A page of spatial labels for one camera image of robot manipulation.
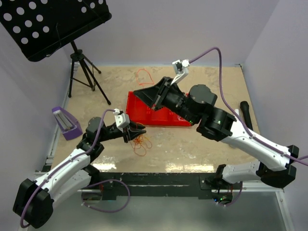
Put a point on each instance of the red left plastic bin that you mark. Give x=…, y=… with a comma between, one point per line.
x=137, y=110

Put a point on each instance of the red plastic bin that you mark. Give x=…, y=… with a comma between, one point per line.
x=137, y=110
x=178, y=121
x=162, y=117

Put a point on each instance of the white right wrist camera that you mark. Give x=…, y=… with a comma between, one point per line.
x=181, y=68

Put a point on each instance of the red right plastic bin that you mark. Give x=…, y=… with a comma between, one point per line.
x=178, y=121

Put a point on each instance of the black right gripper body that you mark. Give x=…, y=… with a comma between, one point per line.
x=171, y=98

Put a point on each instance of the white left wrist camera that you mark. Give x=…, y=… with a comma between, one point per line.
x=121, y=119

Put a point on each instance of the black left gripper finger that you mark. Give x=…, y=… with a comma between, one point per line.
x=136, y=126
x=134, y=133

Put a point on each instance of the red middle plastic bin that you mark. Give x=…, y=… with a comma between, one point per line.
x=162, y=117

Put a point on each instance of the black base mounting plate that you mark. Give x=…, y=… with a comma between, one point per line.
x=154, y=184

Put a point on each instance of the black microphone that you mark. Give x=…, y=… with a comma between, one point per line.
x=244, y=106

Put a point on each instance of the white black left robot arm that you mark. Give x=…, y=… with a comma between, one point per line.
x=36, y=199

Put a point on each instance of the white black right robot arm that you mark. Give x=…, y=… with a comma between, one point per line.
x=273, y=164

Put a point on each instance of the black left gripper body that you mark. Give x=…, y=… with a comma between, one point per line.
x=126, y=132

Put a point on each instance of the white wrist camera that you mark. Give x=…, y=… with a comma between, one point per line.
x=181, y=68
x=121, y=119

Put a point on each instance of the aluminium front rail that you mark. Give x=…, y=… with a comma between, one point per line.
x=168, y=186

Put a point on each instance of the purple metronome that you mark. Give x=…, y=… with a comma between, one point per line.
x=69, y=125

